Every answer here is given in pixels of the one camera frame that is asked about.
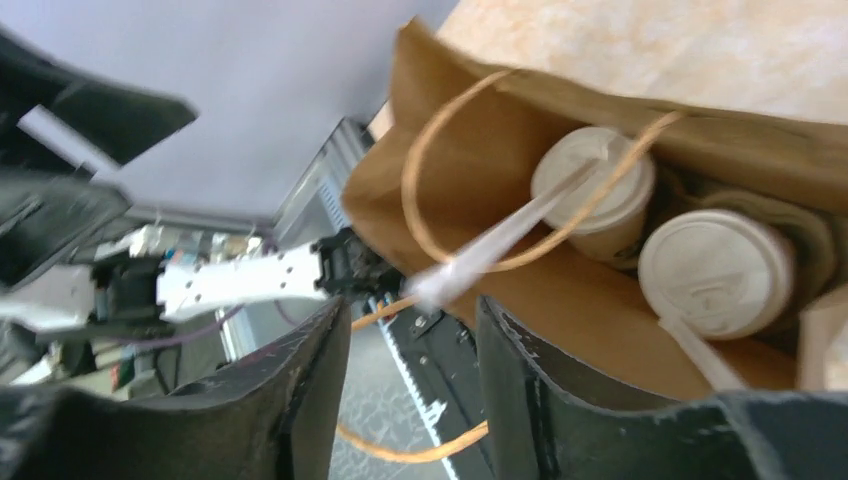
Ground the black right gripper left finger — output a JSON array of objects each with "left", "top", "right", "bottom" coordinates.
[{"left": 1, "top": 297, "right": 352, "bottom": 480}]

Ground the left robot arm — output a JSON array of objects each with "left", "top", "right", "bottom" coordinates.
[{"left": 1, "top": 31, "right": 401, "bottom": 343}]

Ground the white paper cup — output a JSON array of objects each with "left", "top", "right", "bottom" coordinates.
[{"left": 567, "top": 199, "right": 650, "bottom": 266}]

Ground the white straw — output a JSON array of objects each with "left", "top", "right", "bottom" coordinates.
[{"left": 404, "top": 160, "right": 597, "bottom": 312}]

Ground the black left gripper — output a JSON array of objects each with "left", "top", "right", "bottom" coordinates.
[{"left": 1, "top": 29, "right": 198, "bottom": 292}]

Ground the brown paper bag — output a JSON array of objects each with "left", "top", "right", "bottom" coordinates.
[{"left": 343, "top": 21, "right": 847, "bottom": 400}]

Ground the orange cable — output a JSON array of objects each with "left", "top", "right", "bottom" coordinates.
[{"left": 334, "top": 294, "right": 492, "bottom": 465}]

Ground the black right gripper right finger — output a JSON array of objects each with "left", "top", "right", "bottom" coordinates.
[{"left": 476, "top": 296, "right": 847, "bottom": 480}]

